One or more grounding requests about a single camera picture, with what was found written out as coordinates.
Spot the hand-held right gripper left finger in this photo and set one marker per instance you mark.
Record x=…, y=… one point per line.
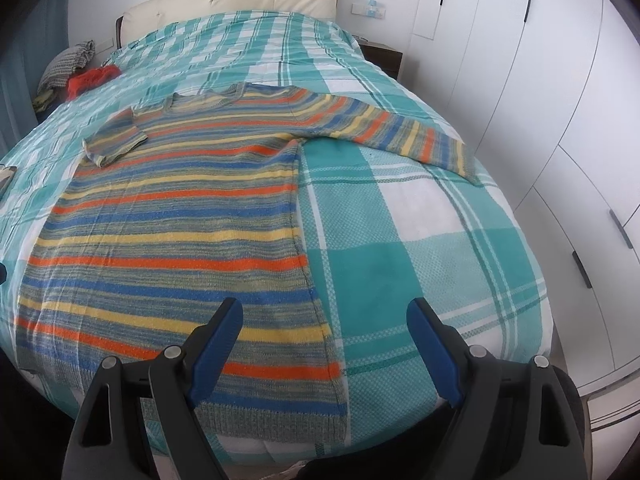
x=215, y=350

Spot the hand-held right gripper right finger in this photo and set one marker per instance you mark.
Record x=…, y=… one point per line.
x=435, y=355

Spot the striped knit sweater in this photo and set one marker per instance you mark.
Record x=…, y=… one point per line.
x=175, y=240

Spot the teal white checked blanket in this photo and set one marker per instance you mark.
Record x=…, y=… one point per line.
x=400, y=260

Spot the white wardrobe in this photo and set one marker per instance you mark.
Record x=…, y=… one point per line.
x=540, y=110

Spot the grey flat object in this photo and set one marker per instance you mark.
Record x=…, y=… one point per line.
x=6, y=177

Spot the red cloth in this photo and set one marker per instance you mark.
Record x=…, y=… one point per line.
x=92, y=80

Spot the dark wooden nightstand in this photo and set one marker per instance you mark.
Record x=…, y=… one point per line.
x=382, y=57

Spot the yellow green cloth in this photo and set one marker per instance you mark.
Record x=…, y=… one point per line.
x=44, y=99

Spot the grey checked cloth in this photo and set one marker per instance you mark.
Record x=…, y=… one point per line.
x=67, y=62

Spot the blue curtain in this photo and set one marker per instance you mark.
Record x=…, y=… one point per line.
x=30, y=60

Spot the cream padded headboard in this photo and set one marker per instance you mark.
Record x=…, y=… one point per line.
x=225, y=2

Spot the blue white plug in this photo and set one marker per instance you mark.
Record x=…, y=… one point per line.
x=372, y=8

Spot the white wall socket panel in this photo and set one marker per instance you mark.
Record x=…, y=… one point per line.
x=362, y=9

